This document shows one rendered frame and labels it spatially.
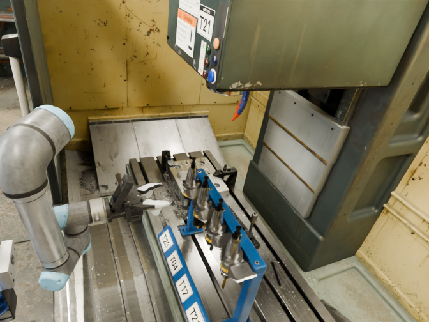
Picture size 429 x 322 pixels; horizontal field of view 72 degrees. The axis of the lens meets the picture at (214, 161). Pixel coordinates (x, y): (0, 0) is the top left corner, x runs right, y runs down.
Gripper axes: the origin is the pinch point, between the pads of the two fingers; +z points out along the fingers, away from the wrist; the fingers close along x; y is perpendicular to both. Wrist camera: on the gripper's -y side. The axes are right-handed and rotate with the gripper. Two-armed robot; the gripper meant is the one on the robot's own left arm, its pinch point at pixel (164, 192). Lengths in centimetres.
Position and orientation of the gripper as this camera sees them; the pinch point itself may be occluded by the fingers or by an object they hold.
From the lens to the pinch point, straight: 107.0
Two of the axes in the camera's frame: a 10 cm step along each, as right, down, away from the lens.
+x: 4.0, 5.5, -7.3
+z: 9.1, -1.5, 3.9
